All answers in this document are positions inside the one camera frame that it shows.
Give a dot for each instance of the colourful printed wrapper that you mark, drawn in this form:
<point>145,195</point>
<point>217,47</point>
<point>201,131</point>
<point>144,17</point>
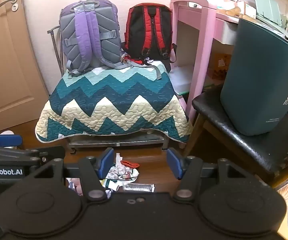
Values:
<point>74,185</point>

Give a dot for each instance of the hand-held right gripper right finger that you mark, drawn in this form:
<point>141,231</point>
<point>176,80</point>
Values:
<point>174,165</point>

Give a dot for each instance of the white crumpled paper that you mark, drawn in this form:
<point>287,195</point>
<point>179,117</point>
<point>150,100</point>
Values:
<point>119,158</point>

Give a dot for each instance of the black padded wooden chair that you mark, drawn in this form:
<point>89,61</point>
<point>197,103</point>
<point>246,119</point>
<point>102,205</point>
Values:
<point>234,135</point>

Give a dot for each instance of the metal bench frame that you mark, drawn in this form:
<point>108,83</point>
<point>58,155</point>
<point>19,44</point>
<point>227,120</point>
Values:
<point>116,142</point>

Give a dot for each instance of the orange cardboard box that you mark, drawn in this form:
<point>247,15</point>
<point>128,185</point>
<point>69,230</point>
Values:
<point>220,65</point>

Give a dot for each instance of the green book stand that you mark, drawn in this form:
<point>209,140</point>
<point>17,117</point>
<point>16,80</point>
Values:
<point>266,7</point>

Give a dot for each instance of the purple grey backpack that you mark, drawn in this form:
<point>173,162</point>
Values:
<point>89,30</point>

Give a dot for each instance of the teal chevron quilt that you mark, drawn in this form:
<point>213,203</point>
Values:
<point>109,100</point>

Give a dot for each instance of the chrome metal pole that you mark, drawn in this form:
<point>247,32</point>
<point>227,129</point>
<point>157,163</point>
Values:
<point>56,45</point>

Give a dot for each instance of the red snack wrapper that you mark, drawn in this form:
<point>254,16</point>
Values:
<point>130,164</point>

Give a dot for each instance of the orange white carton box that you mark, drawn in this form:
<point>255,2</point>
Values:
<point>246,9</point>

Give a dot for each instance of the beige wooden door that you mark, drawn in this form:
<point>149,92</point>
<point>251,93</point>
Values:
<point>8,55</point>

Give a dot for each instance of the white green wrapper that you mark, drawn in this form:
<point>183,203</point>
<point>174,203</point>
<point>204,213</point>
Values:
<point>124,176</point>

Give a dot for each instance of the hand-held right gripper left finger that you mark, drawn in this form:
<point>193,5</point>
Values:
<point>107,163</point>

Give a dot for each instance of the silver strip wrapper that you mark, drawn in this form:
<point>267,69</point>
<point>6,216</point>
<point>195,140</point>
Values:
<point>139,187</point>

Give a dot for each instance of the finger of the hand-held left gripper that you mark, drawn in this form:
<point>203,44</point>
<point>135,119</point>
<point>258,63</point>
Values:
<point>7,141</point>

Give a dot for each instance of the pink desk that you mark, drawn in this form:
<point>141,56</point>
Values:
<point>201,55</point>

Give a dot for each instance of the white paper stack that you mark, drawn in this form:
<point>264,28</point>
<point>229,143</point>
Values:
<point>181,77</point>

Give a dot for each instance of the red black backpack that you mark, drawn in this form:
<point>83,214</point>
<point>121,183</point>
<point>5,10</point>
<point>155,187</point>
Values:
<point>146,25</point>

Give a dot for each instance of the dark green bin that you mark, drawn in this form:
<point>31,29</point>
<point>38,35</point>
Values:
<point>259,80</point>

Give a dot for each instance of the brown wooden piece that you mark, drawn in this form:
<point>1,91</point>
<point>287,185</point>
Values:
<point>231,11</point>

